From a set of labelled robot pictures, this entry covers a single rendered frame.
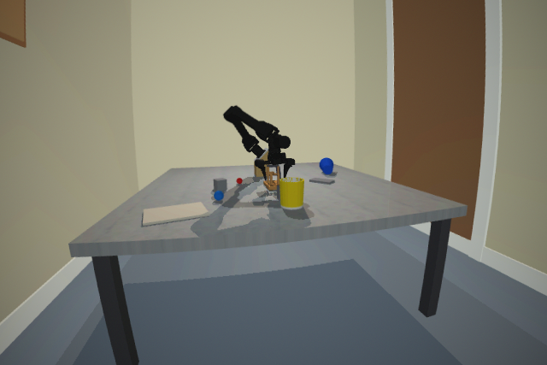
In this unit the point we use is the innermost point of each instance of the yellow mug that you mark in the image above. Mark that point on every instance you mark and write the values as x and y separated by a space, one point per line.
291 193

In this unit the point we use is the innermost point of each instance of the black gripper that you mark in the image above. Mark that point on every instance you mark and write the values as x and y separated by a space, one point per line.
287 163

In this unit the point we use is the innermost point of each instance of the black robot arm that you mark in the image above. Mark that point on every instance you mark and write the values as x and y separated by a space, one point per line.
263 130

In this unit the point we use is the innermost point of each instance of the blue cylinder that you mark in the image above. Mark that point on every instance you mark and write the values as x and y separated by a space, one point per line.
326 165

